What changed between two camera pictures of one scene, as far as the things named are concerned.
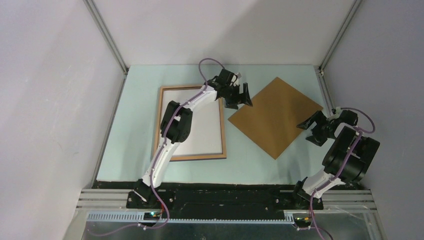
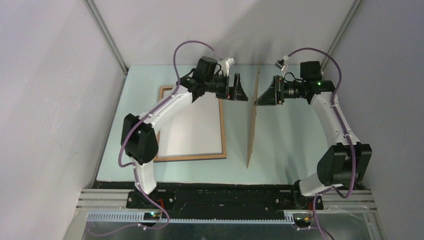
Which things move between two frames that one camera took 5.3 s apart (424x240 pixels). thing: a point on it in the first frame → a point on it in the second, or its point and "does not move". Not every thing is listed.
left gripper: [246, 97] → [238, 93]
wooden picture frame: [206, 139] does not move
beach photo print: [205, 135] does not move
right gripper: [318, 117] → [271, 97]
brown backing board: [271, 122] → [254, 108]
